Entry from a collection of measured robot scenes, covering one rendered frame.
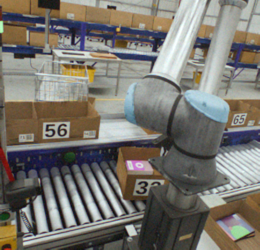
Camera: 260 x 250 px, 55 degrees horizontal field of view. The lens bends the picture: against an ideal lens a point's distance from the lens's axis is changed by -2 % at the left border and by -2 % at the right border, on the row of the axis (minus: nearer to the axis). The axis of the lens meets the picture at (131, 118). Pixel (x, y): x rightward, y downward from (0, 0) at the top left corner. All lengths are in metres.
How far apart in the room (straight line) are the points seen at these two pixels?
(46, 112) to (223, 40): 1.26
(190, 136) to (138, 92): 0.22
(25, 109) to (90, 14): 4.58
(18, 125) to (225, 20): 1.19
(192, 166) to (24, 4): 5.44
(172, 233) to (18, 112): 1.29
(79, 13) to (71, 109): 4.40
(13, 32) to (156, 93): 5.04
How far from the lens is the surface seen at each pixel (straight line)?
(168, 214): 0.93
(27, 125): 1.57
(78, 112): 1.91
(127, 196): 1.44
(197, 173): 0.85
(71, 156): 1.63
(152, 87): 0.85
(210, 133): 0.80
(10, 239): 1.10
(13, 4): 5.94
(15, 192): 0.97
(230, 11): 1.14
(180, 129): 0.81
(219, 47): 1.10
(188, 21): 1.02
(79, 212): 1.36
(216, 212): 1.46
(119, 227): 1.36
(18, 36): 5.73
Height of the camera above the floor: 1.69
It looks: 22 degrees down
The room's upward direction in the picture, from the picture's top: 9 degrees clockwise
